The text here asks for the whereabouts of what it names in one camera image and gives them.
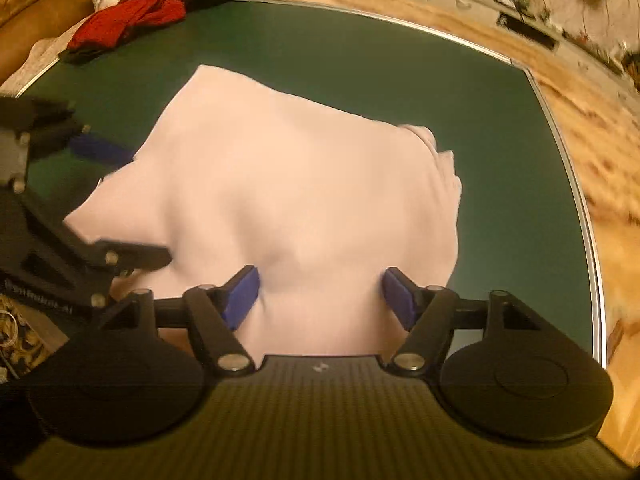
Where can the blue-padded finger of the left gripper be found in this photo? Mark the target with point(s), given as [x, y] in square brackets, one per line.
[91, 147]

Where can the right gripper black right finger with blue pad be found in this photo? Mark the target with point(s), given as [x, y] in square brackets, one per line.
[427, 315]

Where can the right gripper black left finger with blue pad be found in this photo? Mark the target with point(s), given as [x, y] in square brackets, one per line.
[214, 314]

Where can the pale pink cloth garment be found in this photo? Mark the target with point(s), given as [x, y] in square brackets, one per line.
[321, 202]

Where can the beige lace sofa cover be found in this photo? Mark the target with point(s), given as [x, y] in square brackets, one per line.
[44, 52]

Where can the red fuzzy garment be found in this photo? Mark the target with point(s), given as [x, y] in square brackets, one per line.
[109, 28]

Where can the green mat with metal frame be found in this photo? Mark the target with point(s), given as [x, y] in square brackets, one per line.
[524, 223]

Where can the white wall shelf cabinet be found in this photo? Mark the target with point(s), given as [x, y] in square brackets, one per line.
[598, 36]

